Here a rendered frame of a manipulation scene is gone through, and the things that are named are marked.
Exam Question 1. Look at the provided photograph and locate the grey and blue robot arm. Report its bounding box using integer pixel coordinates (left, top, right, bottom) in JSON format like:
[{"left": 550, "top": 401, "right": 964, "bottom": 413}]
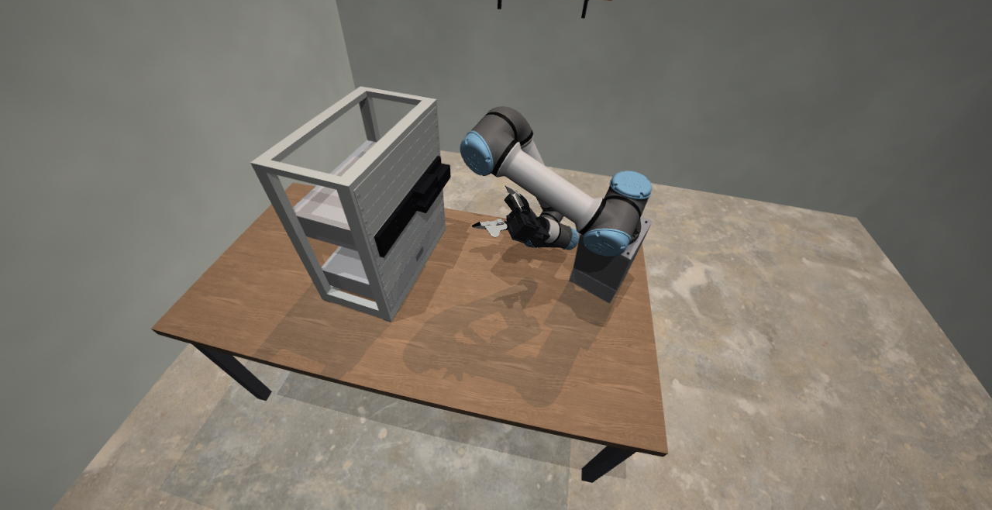
[{"left": 460, "top": 106, "right": 652, "bottom": 257}]

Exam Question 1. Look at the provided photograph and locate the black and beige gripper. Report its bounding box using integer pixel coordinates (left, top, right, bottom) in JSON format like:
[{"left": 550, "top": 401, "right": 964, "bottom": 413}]
[{"left": 472, "top": 185, "right": 550, "bottom": 244}]

